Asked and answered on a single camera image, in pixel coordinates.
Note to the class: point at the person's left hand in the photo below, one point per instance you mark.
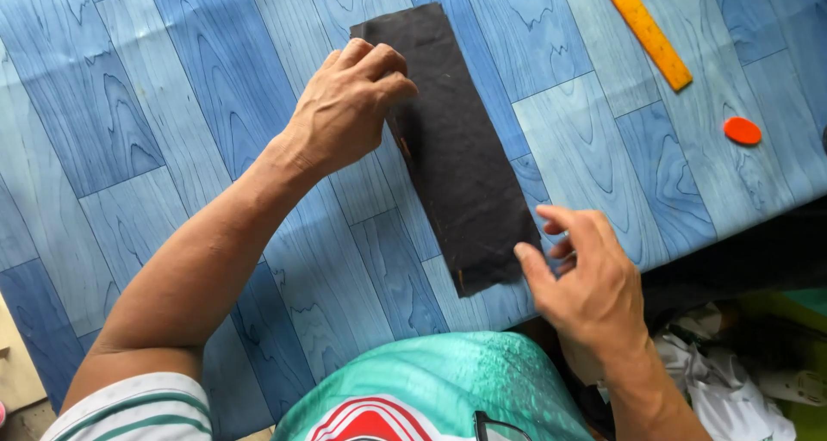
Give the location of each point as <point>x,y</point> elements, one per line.
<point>336,115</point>

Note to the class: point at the person's right hand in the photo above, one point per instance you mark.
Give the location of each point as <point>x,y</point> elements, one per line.
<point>594,292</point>

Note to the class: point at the black cloth strip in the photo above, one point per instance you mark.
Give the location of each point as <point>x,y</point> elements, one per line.
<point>459,163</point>

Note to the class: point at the blue wood-pattern table cover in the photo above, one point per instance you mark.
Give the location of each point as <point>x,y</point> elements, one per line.
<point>194,92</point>

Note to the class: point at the heap of white cloth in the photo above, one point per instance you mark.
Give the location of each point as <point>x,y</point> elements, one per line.
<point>723,376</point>

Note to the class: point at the black-framed glasses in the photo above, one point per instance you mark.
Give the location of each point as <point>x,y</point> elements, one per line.
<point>494,428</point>

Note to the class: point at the teal printed shirt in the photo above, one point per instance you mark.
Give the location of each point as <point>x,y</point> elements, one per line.
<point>426,383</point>

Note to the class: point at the orange tailor's chalk disc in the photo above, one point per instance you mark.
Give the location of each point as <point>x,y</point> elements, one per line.
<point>742,131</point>

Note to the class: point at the yellow ruler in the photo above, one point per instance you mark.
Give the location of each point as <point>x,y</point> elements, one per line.
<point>646,31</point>

